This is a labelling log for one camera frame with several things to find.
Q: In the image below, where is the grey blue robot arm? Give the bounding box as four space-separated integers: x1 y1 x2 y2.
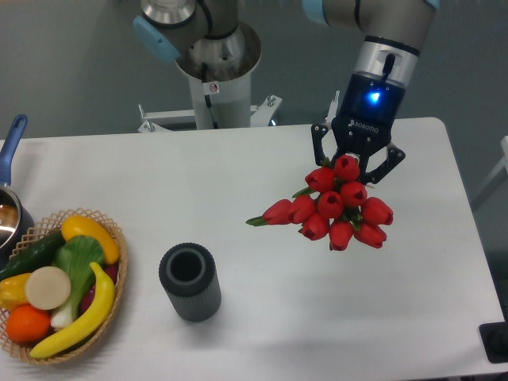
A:
133 1 440 183

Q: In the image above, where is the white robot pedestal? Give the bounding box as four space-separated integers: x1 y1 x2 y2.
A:
133 14 282 129

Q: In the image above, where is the white frame at right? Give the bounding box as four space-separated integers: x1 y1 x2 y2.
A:
470 136 507 213

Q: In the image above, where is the dark red vegetable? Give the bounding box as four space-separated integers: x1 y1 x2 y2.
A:
79 264 118 315

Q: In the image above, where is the green bok choy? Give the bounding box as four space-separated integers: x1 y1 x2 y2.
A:
51 235 105 330

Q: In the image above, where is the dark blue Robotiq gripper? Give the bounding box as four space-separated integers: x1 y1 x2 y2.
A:
310 74 406 185

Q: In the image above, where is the woven wicker basket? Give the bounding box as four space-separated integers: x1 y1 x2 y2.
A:
1 208 129 366

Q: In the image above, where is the yellow bell pepper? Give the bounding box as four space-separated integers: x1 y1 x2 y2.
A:
1 273 31 311

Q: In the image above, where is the black device at edge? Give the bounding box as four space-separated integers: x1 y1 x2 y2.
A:
479 321 507 364

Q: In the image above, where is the orange fruit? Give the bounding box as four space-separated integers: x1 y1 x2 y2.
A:
6 304 50 343

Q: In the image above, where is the red tulip bouquet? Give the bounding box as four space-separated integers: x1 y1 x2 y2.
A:
246 154 394 251

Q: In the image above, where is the beige round slice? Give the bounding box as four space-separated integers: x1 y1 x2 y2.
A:
25 266 71 310

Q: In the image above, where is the green cucumber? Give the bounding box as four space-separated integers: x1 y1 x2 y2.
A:
1 231 66 280

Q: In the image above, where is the blue handled saucepan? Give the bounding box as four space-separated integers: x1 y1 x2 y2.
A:
1 114 34 268

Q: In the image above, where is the dark grey ribbed vase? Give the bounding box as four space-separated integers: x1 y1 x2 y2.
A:
158 243 221 322

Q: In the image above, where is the yellow banana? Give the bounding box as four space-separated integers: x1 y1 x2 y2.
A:
29 262 115 360

